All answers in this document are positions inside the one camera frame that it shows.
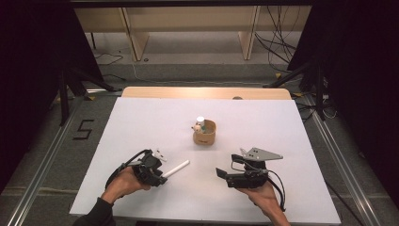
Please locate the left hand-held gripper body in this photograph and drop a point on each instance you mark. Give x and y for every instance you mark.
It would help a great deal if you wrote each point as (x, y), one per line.
(147, 171)

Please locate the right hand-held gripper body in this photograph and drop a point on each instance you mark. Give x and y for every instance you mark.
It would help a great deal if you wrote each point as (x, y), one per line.
(251, 175)

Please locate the white pen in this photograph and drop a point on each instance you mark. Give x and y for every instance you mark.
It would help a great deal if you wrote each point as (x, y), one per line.
(178, 168)

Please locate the wooden pen holder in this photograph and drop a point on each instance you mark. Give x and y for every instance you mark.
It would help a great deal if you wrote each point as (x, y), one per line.
(205, 136)

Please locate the green and white glue stick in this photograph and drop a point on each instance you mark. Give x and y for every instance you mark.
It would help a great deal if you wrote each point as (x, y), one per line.
(200, 122)

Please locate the person's left hand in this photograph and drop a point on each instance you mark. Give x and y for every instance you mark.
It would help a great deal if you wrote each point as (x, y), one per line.
(124, 185)

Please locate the person's right hand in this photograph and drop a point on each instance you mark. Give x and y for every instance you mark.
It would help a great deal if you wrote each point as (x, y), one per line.
(266, 201)

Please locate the white board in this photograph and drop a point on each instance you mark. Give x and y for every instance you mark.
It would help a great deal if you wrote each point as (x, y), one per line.
(219, 109)

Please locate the light wooden table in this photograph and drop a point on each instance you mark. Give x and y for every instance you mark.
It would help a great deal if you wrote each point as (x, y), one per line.
(188, 93)

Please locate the black metal stand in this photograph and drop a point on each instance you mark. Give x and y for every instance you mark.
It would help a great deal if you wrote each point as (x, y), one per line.
(64, 100)
(319, 94)

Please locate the dark curtain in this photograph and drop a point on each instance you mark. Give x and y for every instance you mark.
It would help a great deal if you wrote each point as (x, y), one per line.
(31, 78)
(363, 78)

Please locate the aluminium floor rail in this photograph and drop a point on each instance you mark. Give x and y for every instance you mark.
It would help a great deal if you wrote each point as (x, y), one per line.
(345, 169)
(40, 175)

